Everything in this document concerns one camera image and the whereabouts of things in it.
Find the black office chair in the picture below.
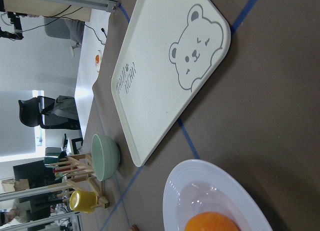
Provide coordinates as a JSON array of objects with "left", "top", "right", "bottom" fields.
[{"left": 18, "top": 95, "right": 81, "bottom": 130}]

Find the dark green mug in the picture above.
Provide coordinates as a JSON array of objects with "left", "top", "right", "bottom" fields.
[{"left": 44, "top": 151, "right": 67, "bottom": 167}]

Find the cream bear tray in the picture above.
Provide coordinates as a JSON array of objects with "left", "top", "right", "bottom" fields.
[{"left": 111, "top": 0, "right": 231, "bottom": 167}]

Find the yellow mug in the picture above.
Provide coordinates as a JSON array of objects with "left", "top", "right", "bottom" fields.
[{"left": 69, "top": 190, "right": 98, "bottom": 213}]

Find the white round plate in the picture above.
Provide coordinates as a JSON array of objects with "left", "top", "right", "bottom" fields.
[{"left": 162, "top": 159, "right": 272, "bottom": 231}]

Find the green ceramic bowl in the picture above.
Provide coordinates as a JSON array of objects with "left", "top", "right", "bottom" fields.
[{"left": 91, "top": 134, "right": 120, "bottom": 182}]

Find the orange fruit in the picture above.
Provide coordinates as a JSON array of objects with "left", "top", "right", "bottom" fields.
[{"left": 184, "top": 211, "right": 239, "bottom": 231}]

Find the wooden dish rack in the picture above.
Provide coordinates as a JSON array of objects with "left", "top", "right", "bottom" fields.
[{"left": 48, "top": 154, "right": 110, "bottom": 210}]

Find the fried egg toy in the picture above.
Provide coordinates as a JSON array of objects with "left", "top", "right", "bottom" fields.
[{"left": 95, "top": 49, "right": 103, "bottom": 73}]

